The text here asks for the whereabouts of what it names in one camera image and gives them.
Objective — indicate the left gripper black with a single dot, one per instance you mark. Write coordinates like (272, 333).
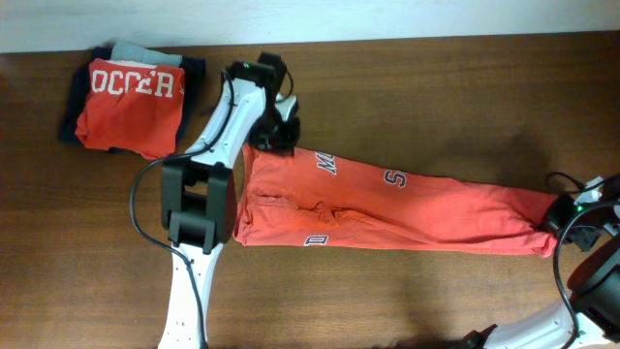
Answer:
(285, 142)

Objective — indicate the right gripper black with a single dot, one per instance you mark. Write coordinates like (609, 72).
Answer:
(557, 214)

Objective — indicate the salmon red t-shirt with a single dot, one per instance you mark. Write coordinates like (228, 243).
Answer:
(317, 199)

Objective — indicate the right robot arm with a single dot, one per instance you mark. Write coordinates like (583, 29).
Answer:
(587, 313)

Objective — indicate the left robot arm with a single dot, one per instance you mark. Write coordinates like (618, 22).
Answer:
(199, 204)

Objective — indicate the folded grey garment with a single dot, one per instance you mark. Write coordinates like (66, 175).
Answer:
(124, 51)

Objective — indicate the folded navy blue garment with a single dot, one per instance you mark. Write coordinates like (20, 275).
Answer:
(194, 68)

